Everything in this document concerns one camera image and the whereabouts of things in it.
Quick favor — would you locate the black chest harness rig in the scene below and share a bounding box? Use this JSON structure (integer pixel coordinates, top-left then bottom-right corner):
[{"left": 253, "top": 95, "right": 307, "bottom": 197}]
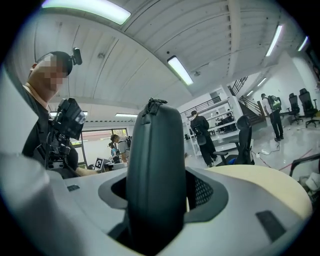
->
[{"left": 45, "top": 129, "right": 73, "bottom": 171}]

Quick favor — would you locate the ceiling light bar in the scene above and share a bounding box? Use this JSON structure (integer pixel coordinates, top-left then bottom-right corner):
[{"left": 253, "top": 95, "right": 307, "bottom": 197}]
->
[
  {"left": 166, "top": 55, "right": 195, "bottom": 86},
  {"left": 40, "top": 0, "right": 132, "bottom": 26},
  {"left": 265, "top": 24, "right": 285, "bottom": 57}
]

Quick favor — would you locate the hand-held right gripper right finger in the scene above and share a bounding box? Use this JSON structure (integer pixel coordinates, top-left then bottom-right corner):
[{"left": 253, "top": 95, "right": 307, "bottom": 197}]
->
[{"left": 184, "top": 166, "right": 308, "bottom": 255}]

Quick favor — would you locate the person's head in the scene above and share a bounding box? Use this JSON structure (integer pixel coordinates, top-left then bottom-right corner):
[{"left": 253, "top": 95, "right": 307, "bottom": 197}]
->
[{"left": 25, "top": 50, "right": 74, "bottom": 104}]

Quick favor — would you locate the person's left forearm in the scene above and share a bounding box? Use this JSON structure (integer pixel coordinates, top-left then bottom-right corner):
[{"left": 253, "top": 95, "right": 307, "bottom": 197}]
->
[{"left": 74, "top": 166, "right": 100, "bottom": 177}]

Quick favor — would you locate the blue object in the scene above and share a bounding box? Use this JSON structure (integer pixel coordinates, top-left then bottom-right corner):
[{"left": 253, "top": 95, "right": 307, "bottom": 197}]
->
[{"left": 225, "top": 154, "right": 241, "bottom": 166}]

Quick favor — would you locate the round beige table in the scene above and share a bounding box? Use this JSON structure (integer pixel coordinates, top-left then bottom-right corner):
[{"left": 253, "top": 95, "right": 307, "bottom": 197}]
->
[{"left": 204, "top": 164, "right": 314, "bottom": 221}]

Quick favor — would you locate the white shelf rack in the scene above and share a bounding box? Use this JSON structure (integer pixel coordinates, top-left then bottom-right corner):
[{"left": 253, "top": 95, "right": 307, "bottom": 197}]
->
[{"left": 179, "top": 95, "right": 242, "bottom": 158}]

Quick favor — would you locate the black office chair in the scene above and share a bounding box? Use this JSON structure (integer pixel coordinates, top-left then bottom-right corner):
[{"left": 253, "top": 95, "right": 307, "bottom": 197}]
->
[
  {"left": 285, "top": 92, "right": 305, "bottom": 126},
  {"left": 298, "top": 87, "right": 320, "bottom": 129}
]

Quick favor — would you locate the staircase with black railing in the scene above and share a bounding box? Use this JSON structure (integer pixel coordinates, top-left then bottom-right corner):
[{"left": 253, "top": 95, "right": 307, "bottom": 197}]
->
[{"left": 228, "top": 75, "right": 267, "bottom": 124}]

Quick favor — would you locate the black head-mounted camera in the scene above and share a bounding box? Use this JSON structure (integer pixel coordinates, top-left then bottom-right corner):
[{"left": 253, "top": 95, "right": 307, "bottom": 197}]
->
[{"left": 70, "top": 47, "right": 84, "bottom": 67}]

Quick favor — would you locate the person's black shirt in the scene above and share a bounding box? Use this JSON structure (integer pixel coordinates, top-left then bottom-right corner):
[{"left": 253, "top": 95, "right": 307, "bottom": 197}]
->
[{"left": 21, "top": 84, "right": 80, "bottom": 176}]

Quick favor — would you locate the black chest-mounted monitor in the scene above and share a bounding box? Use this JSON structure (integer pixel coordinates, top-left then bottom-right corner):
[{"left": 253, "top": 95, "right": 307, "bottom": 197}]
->
[{"left": 53, "top": 97, "right": 87, "bottom": 141}]

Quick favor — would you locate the black swivel chair with headrest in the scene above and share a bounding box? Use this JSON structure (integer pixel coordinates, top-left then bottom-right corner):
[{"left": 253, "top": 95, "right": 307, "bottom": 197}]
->
[{"left": 213, "top": 115, "right": 256, "bottom": 167}]

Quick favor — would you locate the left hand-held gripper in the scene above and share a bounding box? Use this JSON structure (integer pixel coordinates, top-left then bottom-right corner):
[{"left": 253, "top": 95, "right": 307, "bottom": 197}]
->
[{"left": 94, "top": 156, "right": 129, "bottom": 174}]

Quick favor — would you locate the dark zippered hard case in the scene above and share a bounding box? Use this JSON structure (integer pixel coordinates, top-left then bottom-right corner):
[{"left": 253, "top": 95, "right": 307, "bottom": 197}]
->
[{"left": 125, "top": 97, "right": 187, "bottom": 251}]

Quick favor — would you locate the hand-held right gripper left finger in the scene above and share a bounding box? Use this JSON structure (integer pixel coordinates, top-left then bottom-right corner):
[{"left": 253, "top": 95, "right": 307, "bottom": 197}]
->
[{"left": 62, "top": 168, "right": 131, "bottom": 237}]

